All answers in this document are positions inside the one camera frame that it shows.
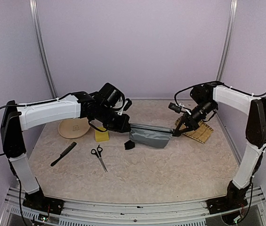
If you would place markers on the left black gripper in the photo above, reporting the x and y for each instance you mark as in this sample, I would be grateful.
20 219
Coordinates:
122 127

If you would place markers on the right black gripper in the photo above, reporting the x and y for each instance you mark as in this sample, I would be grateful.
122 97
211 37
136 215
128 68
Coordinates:
191 126

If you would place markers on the grey zip pouch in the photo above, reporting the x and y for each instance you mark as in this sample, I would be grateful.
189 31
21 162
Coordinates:
153 136

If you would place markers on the black scissors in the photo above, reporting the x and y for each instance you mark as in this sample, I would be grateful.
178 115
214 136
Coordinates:
97 152

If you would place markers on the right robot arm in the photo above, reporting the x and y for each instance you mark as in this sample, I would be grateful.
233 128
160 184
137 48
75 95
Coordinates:
208 96

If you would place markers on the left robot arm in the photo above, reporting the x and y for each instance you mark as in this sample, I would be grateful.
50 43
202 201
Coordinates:
108 106

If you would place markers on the woven bamboo tray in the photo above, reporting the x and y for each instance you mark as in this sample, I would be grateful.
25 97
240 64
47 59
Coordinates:
202 134

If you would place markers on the yellow sponge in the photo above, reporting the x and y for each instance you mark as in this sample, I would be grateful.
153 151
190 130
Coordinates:
101 136

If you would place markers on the black clipper guard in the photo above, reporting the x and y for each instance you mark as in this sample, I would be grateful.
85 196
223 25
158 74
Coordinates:
129 145

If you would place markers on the beige round plate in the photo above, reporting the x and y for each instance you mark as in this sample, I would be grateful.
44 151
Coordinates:
73 128

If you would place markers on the black comb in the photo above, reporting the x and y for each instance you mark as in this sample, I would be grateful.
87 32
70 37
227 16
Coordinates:
64 153

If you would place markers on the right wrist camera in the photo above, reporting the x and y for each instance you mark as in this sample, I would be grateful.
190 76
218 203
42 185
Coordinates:
179 108

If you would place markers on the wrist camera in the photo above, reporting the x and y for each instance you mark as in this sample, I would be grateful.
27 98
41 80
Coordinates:
179 108
127 105

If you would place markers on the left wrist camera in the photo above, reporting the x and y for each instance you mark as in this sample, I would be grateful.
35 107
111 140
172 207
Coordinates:
127 105

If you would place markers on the aluminium front rail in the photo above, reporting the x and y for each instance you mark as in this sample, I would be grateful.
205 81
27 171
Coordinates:
84 213

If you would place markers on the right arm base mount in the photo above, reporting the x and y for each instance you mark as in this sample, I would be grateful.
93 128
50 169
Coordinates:
235 198

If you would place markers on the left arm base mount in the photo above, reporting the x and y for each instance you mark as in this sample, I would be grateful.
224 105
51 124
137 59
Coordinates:
38 201

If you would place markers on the right aluminium frame post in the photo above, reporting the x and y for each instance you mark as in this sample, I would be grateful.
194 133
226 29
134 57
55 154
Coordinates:
228 38

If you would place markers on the aluminium frame post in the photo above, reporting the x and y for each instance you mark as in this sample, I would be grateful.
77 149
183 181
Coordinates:
41 47
228 38

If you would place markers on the left aluminium frame post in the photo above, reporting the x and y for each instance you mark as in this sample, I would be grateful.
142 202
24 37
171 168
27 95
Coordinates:
41 47

